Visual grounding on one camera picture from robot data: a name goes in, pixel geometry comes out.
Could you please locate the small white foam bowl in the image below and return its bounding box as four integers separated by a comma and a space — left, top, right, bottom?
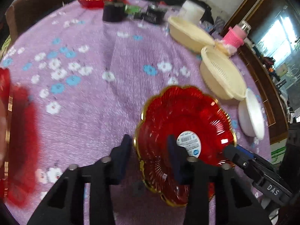
238, 88, 265, 140

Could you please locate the black phone stand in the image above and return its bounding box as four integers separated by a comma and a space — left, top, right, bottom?
210, 16, 225, 35

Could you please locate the black round tin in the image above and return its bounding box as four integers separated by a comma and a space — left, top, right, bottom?
142, 4, 166, 25

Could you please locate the red gold-rimmed flower plate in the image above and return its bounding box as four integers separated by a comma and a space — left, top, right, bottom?
133, 85, 237, 207

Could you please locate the purple floral tablecloth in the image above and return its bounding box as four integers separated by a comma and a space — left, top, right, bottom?
0, 0, 275, 225

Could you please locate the dark mug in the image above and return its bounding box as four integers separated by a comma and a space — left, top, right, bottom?
102, 1, 126, 22

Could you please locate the white plastic jar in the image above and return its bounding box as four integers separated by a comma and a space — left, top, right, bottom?
178, 0, 205, 25

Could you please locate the brown armchair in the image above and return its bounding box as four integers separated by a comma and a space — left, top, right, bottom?
5, 0, 68, 43

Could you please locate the bagged snack bowl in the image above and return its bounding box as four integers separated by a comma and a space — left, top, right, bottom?
214, 39, 237, 57

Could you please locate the pink sleeved bottle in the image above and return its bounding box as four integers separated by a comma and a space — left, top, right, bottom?
223, 20, 251, 49

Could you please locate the cream plastic bowl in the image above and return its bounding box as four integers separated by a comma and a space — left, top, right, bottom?
168, 16, 215, 52
200, 46, 247, 101

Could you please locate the red plate at table edge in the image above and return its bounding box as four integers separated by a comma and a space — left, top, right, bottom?
1, 69, 39, 208

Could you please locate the green packet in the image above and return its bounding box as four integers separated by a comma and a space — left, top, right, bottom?
124, 4, 142, 19

